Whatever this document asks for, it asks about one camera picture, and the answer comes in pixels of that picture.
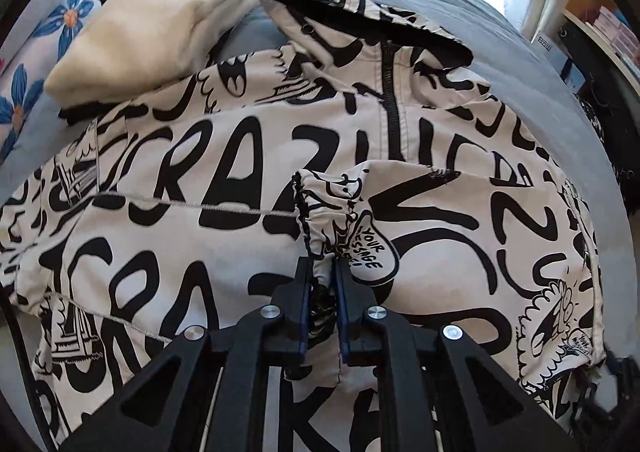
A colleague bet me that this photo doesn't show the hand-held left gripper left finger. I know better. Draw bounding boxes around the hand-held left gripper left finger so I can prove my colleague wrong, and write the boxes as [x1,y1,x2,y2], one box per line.
[60,257,314,452]

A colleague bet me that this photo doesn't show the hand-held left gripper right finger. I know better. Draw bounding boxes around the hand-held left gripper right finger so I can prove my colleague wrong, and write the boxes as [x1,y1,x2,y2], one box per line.
[333,259,581,452]

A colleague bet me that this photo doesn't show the black white printed jacket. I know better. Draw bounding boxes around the black white printed jacket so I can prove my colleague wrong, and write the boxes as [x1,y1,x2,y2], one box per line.
[0,0,608,452]

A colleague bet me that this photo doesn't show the grey-blue bed blanket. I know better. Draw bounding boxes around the grey-blue bed blanket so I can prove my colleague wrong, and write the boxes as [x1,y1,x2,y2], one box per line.
[0,0,626,452]

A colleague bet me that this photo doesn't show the white box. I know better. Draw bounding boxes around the white box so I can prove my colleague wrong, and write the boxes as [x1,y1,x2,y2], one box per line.
[530,34,571,77]

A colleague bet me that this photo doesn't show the cream folded fleece garment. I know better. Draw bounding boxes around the cream folded fleece garment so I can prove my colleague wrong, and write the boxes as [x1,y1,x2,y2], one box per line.
[44,0,261,107]

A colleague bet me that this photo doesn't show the blue flower pillow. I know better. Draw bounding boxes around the blue flower pillow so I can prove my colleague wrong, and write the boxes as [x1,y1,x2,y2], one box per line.
[0,0,101,163]

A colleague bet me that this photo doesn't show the pink drawer organizer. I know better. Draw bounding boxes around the pink drawer organizer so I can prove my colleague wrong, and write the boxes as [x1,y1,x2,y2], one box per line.
[592,6,636,52]

